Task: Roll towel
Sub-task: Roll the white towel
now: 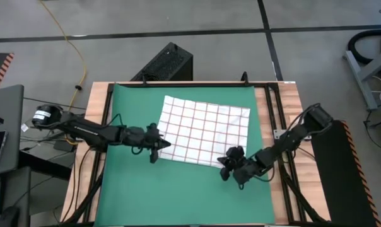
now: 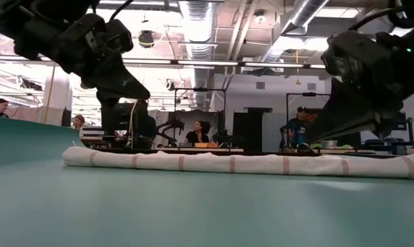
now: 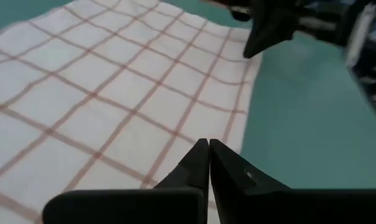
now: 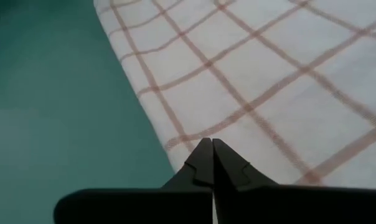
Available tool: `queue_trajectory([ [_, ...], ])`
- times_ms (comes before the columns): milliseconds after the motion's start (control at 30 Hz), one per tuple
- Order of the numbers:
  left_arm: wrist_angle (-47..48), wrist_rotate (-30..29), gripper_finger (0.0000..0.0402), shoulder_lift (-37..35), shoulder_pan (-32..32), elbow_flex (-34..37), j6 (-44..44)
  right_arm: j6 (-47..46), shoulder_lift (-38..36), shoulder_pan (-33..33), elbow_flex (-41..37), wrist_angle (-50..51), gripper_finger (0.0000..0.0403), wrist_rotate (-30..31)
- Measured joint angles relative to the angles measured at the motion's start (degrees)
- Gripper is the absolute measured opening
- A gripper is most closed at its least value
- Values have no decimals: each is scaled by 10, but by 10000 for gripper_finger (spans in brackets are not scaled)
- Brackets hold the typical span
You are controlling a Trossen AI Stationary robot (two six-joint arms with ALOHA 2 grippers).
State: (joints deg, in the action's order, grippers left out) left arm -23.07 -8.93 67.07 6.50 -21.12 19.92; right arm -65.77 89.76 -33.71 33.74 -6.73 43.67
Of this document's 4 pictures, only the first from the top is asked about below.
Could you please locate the black metal rig frame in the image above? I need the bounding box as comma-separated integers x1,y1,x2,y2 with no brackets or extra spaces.
60,81,335,227

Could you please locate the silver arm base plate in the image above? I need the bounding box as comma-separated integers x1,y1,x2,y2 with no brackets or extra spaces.
273,128,312,140

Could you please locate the grey metal stand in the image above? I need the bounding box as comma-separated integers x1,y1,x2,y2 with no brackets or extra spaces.
343,47,381,111

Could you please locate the grey side table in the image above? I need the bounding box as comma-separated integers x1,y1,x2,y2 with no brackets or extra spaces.
0,84,25,177

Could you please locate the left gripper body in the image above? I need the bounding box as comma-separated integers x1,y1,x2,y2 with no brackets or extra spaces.
124,125,152,149

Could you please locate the yellow cable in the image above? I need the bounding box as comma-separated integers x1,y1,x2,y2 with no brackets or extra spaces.
38,0,88,146

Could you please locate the white red-checked towel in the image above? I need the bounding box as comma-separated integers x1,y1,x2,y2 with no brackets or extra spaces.
157,95,251,169

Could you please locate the green table mat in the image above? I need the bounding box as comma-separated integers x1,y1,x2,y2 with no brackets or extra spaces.
94,83,276,227

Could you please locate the dark power brick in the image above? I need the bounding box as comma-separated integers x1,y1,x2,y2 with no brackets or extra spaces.
53,140,76,153

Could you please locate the black computer mouse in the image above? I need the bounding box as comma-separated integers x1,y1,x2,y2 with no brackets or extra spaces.
0,206,20,227

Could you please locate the dark grey desk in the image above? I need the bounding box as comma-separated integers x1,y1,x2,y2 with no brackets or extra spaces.
0,166,32,227

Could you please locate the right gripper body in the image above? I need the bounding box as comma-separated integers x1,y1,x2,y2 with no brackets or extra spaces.
233,153,267,185

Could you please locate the black corrugated hose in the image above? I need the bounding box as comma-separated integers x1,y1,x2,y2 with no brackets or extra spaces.
348,28,381,66

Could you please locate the black perforated computer tower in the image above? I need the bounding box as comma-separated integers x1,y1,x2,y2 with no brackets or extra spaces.
130,42,194,82

